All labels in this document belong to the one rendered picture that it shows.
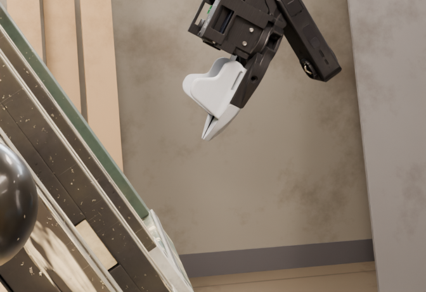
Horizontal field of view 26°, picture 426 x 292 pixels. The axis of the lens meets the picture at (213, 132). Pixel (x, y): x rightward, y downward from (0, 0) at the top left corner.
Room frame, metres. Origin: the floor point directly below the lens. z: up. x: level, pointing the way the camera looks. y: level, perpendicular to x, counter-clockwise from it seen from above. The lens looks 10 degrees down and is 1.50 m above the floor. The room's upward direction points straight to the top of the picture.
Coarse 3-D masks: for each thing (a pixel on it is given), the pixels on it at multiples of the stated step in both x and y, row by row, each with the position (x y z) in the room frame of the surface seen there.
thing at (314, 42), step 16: (288, 0) 1.00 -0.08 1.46; (288, 16) 1.00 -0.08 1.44; (304, 16) 1.00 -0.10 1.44; (288, 32) 1.02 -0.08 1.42; (304, 32) 1.00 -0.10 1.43; (320, 32) 1.01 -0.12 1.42; (304, 48) 1.01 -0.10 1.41; (320, 48) 1.01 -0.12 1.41; (304, 64) 1.03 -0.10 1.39; (320, 64) 1.01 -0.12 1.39; (336, 64) 1.01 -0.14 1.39; (320, 80) 1.02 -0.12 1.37
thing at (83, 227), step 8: (80, 224) 1.24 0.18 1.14; (88, 224) 1.24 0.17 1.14; (80, 232) 1.24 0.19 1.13; (88, 232) 1.24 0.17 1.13; (88, 240) 1.24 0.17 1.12; (96, 240) 1.25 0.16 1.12; (96, 248) 1.25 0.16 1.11; (104, 248) 1.25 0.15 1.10; (96, 256) 1.25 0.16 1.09; (104, 256) 1.25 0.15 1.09; (112, 256) 1.25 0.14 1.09; (104, 264) 1.25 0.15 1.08; (112, 264) 1.25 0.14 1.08
